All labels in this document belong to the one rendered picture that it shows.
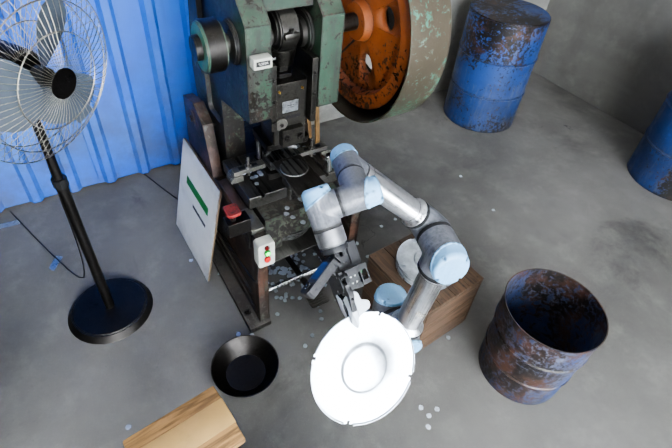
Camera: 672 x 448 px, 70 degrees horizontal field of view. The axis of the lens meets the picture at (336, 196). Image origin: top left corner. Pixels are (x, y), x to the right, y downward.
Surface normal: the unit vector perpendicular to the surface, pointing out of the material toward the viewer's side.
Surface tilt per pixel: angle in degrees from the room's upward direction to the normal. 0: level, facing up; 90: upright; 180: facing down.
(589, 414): 0
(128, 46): 90
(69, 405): 0
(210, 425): 0
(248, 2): 45
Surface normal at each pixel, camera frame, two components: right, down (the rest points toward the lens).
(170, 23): 0.52, 0.59
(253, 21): 0.42, -0.11
